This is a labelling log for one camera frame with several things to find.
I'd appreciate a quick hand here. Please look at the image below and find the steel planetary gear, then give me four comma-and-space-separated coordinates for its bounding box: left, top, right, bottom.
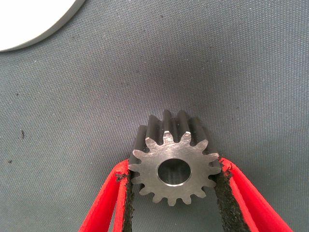
128, 109, 222, 207

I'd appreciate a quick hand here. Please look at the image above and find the dark grey table cloth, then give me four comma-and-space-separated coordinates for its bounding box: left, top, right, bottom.
0, 0, 309, 232

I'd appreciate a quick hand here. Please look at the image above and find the round metal carrier plate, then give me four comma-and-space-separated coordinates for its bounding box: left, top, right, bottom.
0, 0, 85, 52

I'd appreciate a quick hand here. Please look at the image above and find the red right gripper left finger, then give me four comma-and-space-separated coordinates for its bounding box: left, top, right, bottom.
77, 158, 135, 232

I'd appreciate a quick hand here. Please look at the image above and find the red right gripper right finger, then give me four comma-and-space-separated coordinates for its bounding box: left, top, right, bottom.
212, 156, 294, 232

